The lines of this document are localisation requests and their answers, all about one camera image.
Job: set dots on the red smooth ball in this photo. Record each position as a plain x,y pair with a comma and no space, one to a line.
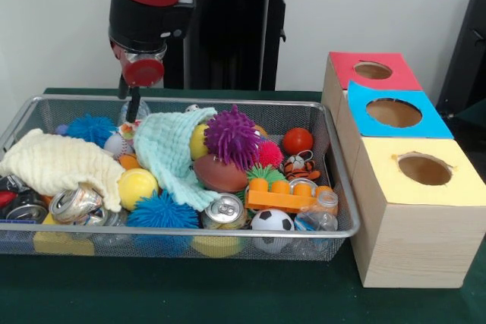
298,142

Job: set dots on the purple spiky rubber ball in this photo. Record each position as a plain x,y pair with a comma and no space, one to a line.
231,138

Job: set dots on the light teal waffle cloth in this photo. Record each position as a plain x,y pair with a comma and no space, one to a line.
167,149

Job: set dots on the brown toy football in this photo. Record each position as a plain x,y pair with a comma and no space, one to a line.
220,174

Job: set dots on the yellow smooth ball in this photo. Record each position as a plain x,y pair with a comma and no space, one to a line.
138,187

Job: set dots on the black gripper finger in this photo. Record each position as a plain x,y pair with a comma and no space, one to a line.
132,107
122,90

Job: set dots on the cream waffle cloth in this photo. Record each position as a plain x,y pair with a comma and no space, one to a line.
57,164

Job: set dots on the orange toy building block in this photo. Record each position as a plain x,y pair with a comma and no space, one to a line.
273,199

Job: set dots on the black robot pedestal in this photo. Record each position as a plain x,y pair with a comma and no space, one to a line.
235,35

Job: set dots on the wooden box with three holes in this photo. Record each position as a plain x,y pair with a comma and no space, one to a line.
410,240

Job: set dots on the blue spiky rubber ball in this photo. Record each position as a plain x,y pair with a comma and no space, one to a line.
89,128
163,212

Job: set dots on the dark green side table cloth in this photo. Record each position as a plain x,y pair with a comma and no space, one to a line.
476,111

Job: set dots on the black and white soccer ball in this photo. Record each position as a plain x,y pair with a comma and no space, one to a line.
271,219

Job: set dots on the black upright panel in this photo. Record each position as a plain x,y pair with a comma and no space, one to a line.
467,54

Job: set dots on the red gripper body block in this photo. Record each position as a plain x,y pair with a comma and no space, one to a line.
144,73

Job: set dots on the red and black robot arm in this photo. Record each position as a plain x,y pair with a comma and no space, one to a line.
148,20

